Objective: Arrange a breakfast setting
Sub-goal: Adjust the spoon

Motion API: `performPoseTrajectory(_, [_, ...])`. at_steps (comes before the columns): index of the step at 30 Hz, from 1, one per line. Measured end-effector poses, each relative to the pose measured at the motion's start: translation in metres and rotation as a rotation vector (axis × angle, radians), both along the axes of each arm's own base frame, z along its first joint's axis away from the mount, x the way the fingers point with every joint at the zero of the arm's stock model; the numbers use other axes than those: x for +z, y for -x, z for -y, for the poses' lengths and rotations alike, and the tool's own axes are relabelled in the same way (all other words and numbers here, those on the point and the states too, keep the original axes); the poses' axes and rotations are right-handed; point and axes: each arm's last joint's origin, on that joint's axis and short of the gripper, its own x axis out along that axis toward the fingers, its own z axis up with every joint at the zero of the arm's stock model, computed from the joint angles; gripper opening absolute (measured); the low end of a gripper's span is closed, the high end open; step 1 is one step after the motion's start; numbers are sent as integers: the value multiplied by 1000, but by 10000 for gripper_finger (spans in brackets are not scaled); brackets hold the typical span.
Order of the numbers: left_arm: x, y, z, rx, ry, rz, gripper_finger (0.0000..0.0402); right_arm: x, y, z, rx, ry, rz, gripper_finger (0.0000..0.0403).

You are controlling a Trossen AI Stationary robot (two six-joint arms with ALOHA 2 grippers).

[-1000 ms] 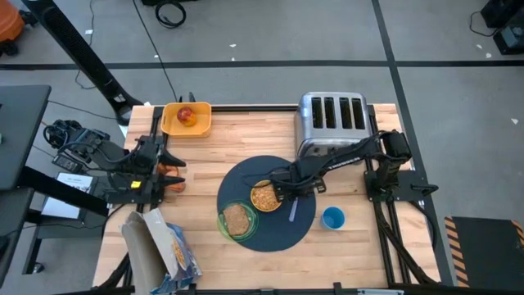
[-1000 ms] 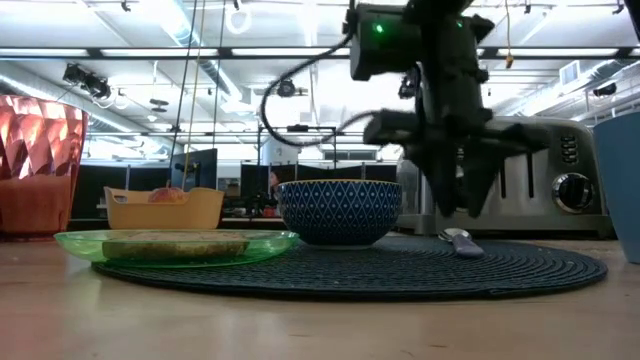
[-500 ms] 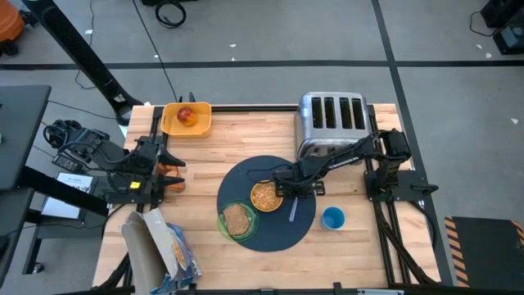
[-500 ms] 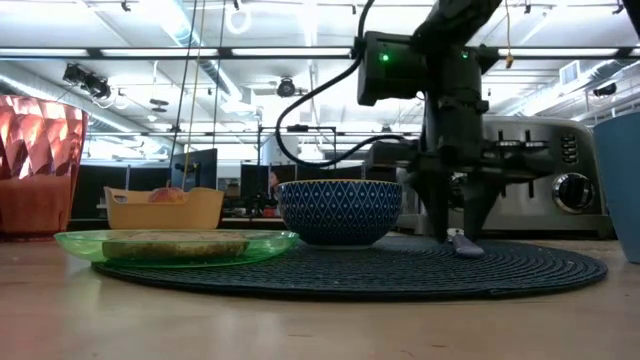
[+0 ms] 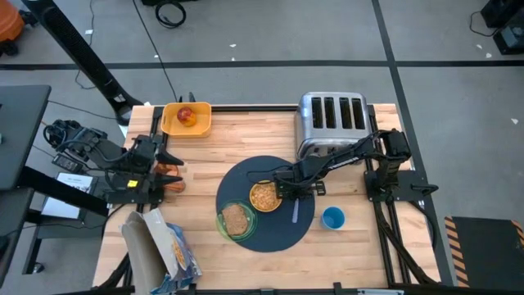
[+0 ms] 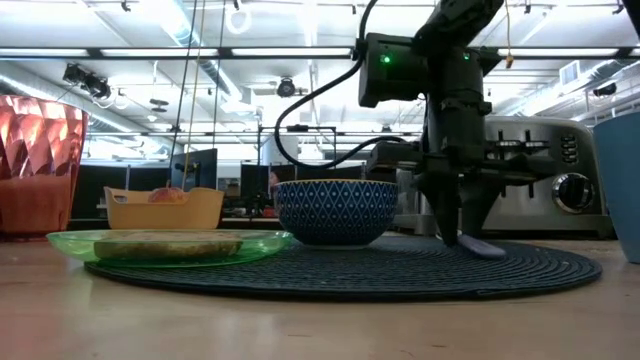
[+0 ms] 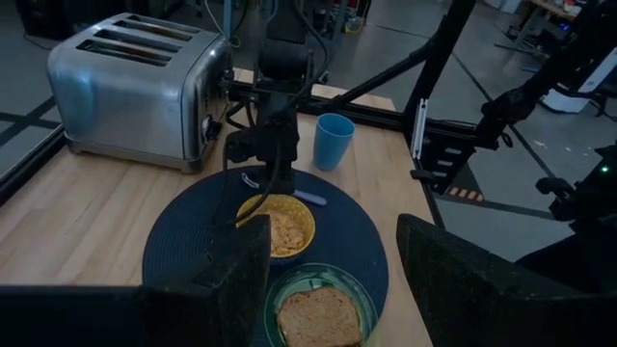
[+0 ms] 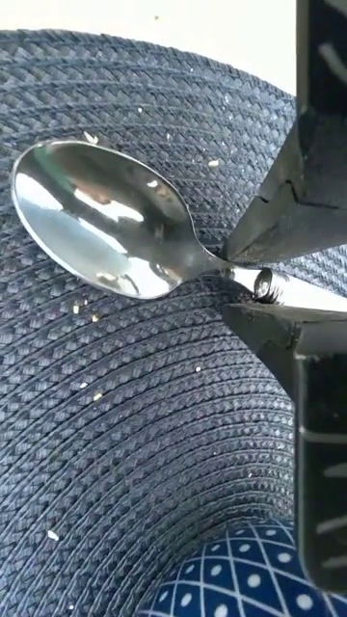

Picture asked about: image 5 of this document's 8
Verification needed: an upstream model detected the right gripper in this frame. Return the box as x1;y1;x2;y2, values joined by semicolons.
273;163;328;202

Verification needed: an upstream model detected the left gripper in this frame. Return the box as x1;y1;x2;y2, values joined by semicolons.
124;134;185;204

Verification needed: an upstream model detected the orange faceted tumbler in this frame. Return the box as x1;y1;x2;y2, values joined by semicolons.
153;162;187;194

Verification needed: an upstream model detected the blue bowl yellow patterned inside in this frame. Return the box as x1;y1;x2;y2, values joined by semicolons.
248;179;283;213

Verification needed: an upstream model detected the blue plastic cup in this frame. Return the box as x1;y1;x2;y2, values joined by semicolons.
320;206;346;231

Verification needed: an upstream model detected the red yellow apple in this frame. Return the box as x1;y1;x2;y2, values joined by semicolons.
176;107;197;127

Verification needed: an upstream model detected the green glass plate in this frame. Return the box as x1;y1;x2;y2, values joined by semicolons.
215;199;259;243

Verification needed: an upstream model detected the brown toast slice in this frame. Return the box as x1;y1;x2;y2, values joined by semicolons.
221;203;250;237

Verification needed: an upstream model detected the yellow plastic bin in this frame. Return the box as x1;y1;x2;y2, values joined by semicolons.
160;102;213;138

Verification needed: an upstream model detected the silver four-slot toaster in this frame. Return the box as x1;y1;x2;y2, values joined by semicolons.
295;91;374;161

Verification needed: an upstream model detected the round dark blue placemat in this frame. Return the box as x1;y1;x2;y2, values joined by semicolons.
215;154;316;253

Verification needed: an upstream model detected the black power adapter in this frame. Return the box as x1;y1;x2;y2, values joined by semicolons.
52;153;85;174

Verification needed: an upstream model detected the white paper sheet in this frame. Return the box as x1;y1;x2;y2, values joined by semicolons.
40;171;94;220

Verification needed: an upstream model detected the black slanted rig column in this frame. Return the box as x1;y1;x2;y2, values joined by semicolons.
22;0;144;126

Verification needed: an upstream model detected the black desk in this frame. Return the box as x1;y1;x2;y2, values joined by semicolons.
0;84;52;192
0;187;36;286

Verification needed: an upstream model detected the black hazard-striped floor mat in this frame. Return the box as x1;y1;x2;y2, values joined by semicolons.
444;216;524;290

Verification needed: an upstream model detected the orange bucket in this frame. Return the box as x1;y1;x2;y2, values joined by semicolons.
0;0;26;43

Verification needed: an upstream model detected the black equipment box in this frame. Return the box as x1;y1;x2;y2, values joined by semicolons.
493;24;524;57
481;0;524;29

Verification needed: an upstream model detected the black aluminium table frame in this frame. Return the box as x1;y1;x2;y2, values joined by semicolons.
97;104;441;295

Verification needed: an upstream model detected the coiled black cable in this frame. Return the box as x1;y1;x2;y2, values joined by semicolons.
154;0;187;30

